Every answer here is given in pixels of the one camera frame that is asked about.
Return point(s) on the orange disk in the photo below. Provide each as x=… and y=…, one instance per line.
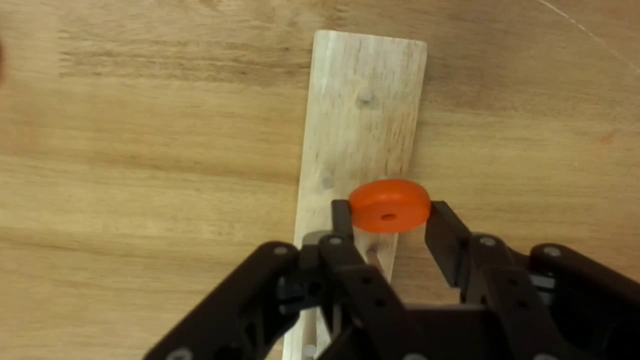
x=373, y=201
x=1, y=61

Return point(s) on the wooden peg base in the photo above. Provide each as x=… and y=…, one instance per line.
x=363, y=100

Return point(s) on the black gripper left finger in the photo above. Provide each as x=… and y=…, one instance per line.
x=347, y=266

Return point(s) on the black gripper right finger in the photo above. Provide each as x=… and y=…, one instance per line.
x=492, y=273

